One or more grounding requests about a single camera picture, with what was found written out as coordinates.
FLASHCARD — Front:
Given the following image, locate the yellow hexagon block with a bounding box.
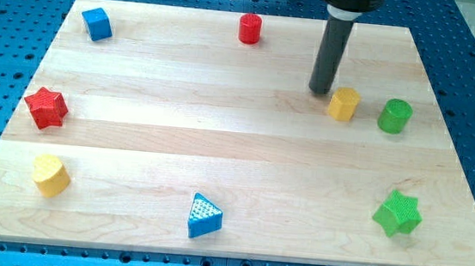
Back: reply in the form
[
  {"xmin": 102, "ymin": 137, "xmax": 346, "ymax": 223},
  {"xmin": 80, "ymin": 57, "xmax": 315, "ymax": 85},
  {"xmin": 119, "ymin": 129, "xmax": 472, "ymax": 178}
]
[{"xmin": 327, "ymin": 87, "xmax": 361, "ymax": 122}]

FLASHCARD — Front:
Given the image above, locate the wooden board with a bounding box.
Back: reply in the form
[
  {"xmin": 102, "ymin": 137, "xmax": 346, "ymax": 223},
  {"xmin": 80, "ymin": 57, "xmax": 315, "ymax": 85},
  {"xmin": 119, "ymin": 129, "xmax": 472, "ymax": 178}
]
[{"xmin": 0, "ymin": 0, "xmax": 475, "ymax": 266}]

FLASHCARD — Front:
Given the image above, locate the blue triangle block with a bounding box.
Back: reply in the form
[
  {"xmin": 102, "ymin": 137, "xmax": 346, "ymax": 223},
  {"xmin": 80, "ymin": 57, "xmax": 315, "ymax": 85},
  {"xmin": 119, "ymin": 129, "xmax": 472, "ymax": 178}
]
[{"xmin": 187, "ymin": 192, "xmax": 223, "ymax": 239}]

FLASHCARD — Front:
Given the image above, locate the red cylinder block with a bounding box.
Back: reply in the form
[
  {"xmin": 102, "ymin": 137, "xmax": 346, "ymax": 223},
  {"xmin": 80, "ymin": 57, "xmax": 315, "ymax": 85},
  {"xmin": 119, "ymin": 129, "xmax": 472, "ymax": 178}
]
[{"xmin": 238, "ymin": 13, "xmax": 263, "ymax": 45}]

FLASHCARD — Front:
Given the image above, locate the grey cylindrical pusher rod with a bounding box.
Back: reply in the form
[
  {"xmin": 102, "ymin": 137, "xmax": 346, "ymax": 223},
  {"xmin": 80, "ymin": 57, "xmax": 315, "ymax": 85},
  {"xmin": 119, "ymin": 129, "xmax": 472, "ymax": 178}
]
[{"xmin": 309, "ymin": 16, "xmax": 354, "ymax": 95}]

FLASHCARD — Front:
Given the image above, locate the green cylinder block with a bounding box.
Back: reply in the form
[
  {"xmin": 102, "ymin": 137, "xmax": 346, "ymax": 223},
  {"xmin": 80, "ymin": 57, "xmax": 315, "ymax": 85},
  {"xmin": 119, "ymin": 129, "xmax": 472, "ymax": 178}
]
[{"xmin": 377, "ymin": 99, "xmax": 413, "ymax": 134}]

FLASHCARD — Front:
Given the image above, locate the blue cube block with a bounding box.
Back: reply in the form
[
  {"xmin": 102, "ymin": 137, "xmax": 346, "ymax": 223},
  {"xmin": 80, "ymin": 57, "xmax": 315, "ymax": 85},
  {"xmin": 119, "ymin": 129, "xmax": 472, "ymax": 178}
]
[{"xmin": 82, "ymin": 7, "xmax": 113, "ymax": 41}]

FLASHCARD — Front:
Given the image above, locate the green star block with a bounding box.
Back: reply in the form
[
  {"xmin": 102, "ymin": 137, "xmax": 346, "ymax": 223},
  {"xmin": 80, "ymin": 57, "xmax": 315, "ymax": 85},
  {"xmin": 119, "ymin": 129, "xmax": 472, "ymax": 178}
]
[{"xmin": 372, "ymin": 190, "xmax": 423, "ymax": 238}]

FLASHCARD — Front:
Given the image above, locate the red star block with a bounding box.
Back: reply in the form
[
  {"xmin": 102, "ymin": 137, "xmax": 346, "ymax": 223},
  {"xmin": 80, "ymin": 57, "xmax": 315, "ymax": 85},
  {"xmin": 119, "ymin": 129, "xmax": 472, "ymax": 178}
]
[{"xmin": 24, "ymin": 87, "xmax": 68, "ymax": 130}]

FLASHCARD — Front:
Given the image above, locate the yellow cylinder block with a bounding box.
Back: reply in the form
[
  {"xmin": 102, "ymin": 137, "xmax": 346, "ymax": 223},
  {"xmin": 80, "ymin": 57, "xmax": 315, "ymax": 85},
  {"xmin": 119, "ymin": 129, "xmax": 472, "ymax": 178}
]
[{"xmin": 32, "ymin": 154, "xmax": 71, "ymax": 197}]

